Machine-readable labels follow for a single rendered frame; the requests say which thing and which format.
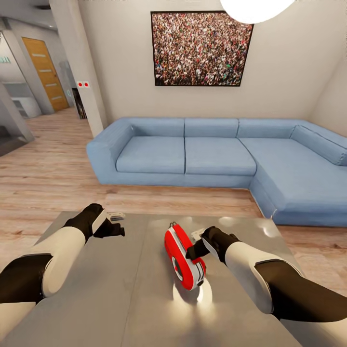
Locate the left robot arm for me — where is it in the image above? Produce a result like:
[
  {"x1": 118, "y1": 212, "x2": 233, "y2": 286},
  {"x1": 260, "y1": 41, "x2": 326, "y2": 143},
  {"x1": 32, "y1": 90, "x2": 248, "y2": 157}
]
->
[{"x1": 0, "y1": 204, "x2": 125, "y2": 343}]

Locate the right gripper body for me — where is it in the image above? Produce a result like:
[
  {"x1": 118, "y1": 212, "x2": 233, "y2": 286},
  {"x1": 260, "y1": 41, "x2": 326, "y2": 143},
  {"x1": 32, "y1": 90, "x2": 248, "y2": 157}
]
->
[{"x1": 187, "y1": 240, "x2": 208, "y2": 260}]

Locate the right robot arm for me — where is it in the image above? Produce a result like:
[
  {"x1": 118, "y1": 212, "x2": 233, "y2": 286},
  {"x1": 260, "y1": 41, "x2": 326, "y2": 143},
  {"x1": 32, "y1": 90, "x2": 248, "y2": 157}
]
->
[{"x1": 186, "y1": 226, "x2": 347, "y2": 347}]

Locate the radio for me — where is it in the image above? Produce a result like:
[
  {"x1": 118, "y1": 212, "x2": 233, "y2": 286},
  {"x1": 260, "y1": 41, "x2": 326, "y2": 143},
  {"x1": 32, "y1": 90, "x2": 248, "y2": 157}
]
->
[{"x1": 164, "y1": 222, "x2": 207, "y2": 290}]

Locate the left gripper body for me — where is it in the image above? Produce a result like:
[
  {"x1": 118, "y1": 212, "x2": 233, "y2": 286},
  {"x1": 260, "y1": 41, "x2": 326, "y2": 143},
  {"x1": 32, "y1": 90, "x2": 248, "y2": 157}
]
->
[{"x1": 93, "y1": 221, "x2": 120, "y2": 238}]

